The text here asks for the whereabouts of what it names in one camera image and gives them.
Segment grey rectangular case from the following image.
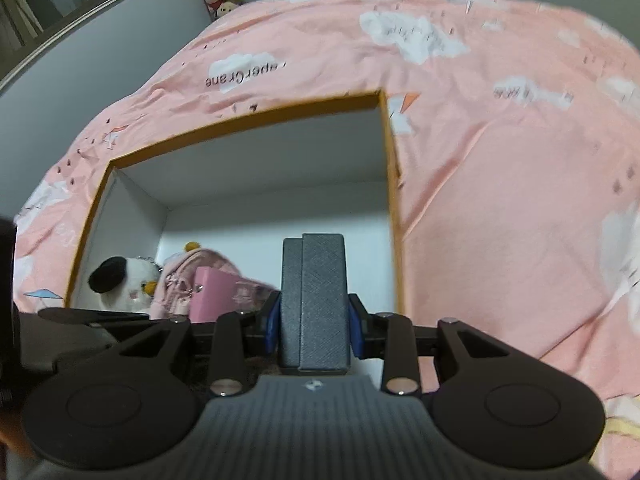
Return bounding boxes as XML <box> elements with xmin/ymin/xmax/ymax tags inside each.
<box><xmin>278</xmin><ymin>232</ymin><xmax>352</xmax><ymax>376</ymax></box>

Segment pink printed bedsheet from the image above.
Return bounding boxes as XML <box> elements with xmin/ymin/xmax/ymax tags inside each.
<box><xmin>12</xmin><ymin>0</ymin><xmax>640</xmax><ymax>480</ymax></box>

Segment pink fuzzy plush toy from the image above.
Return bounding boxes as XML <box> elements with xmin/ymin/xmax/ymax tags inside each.
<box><xmin>150</xmin><ymin>249</ymin><xmax>241</xmax><ymax>321</ymax></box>

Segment striped panda plush toy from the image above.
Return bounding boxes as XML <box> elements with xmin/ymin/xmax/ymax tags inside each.
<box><xmin>87</xmin><ymin>255</ymin><xmax>163</xmax><ymax>318</ymax></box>

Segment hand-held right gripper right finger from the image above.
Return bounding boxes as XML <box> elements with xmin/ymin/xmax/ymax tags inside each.
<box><xmin>347</xmin><ymin>292</ymin><xmax>511</xmax><ymax>396</ymax></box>

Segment orange cardboard box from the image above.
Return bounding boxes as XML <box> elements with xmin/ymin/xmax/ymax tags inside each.
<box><xmin>64</xmin><ymin>89</ymin><xmax>407</xmax><ymax>393</ymax></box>

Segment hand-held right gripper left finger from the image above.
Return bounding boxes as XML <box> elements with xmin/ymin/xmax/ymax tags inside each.
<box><xmin>117</xmin><ymin>290</ymin><xmax>281</xmax><ymax>397</ymax></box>

